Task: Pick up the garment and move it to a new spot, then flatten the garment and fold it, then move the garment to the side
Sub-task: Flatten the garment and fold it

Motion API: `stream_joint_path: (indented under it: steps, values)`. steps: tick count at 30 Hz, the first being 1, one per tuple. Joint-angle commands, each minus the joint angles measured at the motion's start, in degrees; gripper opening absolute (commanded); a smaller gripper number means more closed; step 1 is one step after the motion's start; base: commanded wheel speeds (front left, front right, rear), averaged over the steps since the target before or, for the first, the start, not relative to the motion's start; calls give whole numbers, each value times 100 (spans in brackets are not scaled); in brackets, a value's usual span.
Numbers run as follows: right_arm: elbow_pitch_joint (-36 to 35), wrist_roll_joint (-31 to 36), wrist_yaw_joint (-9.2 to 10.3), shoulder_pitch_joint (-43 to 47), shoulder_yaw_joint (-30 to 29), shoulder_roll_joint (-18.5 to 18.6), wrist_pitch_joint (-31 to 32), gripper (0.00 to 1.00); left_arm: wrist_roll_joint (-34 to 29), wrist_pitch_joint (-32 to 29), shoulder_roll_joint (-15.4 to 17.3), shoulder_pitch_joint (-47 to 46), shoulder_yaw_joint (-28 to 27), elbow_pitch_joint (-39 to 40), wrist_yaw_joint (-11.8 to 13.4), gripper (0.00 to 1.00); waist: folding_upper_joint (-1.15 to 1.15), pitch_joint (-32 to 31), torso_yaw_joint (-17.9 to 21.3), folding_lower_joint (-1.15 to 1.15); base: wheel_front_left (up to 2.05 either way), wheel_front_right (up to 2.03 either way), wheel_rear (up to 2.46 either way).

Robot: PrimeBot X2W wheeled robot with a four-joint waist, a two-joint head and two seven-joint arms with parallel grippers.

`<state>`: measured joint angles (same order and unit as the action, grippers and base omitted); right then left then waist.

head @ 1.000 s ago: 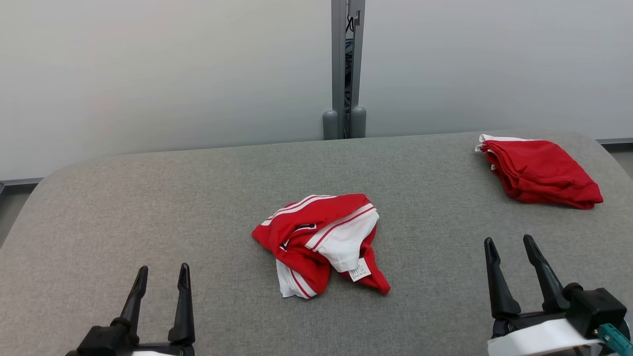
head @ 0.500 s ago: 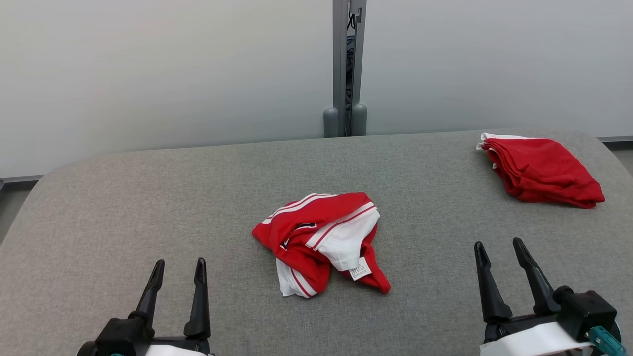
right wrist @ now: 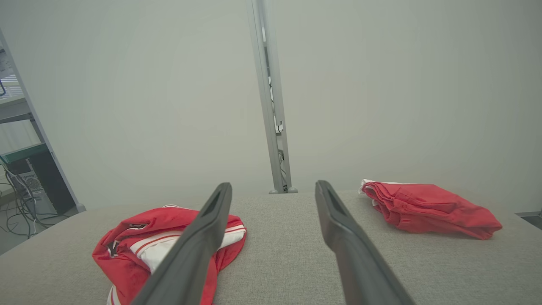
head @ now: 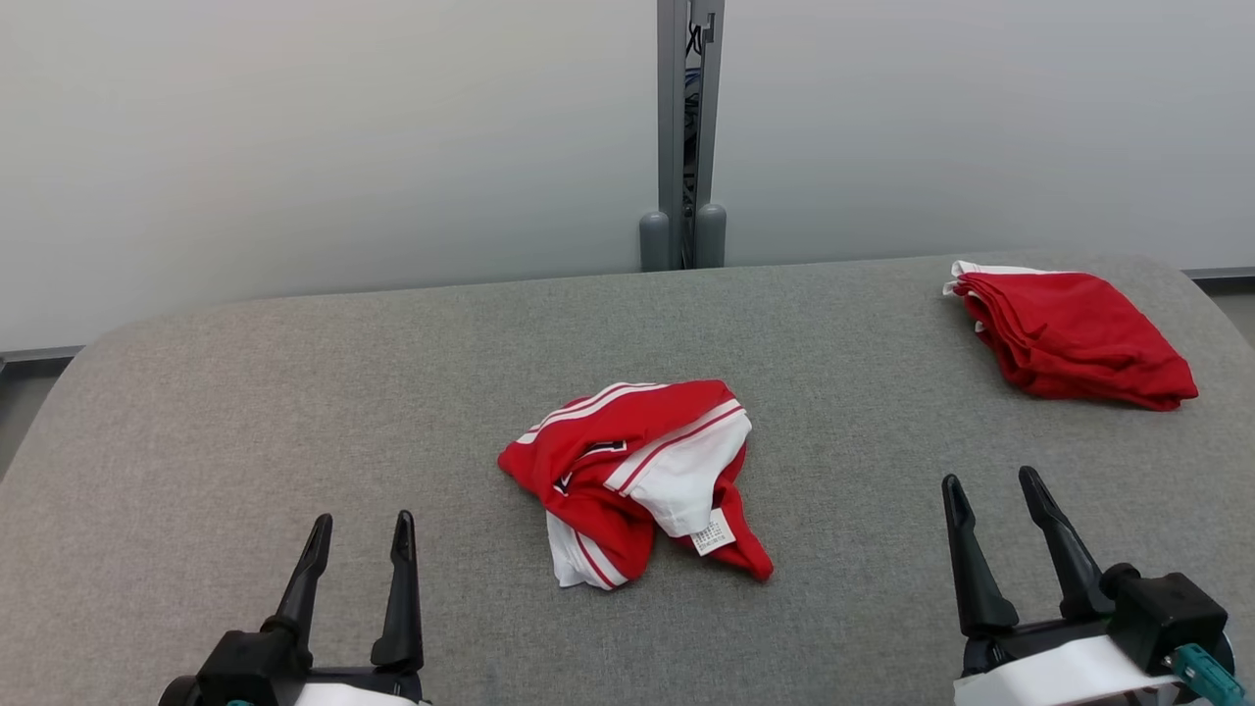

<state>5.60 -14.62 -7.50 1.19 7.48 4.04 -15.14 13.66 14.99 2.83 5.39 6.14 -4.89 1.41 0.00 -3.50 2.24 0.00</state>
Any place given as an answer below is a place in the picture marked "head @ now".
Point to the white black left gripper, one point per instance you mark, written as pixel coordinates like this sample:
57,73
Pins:
255,677

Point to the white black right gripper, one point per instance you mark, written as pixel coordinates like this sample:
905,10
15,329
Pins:
1059,677

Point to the red shorts with white stripes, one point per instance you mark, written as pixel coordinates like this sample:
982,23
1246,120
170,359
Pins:
1079,333

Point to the red white sports jersey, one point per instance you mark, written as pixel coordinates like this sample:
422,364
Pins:
608,490

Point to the grey fabric sofa seat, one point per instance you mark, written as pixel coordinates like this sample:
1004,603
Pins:
294,412

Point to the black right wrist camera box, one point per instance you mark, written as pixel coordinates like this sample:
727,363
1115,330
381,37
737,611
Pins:
1167,613

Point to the grey rounded post foot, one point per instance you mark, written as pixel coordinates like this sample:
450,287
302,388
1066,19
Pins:
655,245
711,240

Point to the grey vertical partition post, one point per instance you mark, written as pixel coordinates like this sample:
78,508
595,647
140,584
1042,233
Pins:
670,98

